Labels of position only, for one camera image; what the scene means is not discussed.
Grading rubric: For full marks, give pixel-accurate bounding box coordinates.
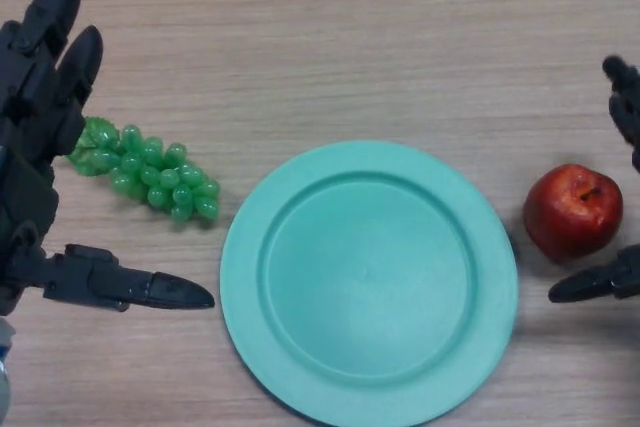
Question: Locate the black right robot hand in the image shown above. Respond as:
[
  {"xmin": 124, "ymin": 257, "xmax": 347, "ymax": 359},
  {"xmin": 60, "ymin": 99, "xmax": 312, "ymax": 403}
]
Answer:
[{"xmin": 548, "ymin": 55, "xmax": 640, "ymax": 304}]

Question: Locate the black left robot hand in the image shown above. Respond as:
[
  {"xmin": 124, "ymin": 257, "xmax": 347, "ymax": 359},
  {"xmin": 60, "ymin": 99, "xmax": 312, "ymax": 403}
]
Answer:
[{"xmin": 0, "ymin": 0, "xmax": 216, "ymax": 319}]

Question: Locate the red apple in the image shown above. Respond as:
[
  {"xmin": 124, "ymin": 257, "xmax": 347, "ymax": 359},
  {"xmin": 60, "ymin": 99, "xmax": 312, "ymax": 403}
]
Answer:
[{"xmin": 523, "ymin": 163, "xmax": 624, "ymax": 264}]

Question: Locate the green round plate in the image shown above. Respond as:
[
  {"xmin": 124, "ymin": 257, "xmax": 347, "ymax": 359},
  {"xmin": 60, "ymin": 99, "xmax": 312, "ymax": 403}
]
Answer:
[{"xmin": 220, "ymin": 140, "xmax": 520, "ymax": 427}]

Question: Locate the green plastic grape bunch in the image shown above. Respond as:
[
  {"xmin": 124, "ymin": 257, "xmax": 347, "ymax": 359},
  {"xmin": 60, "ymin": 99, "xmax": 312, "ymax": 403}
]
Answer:
[{"xmin": 66, "ymin": 116, "xmax": 222, "ymax": 224}]

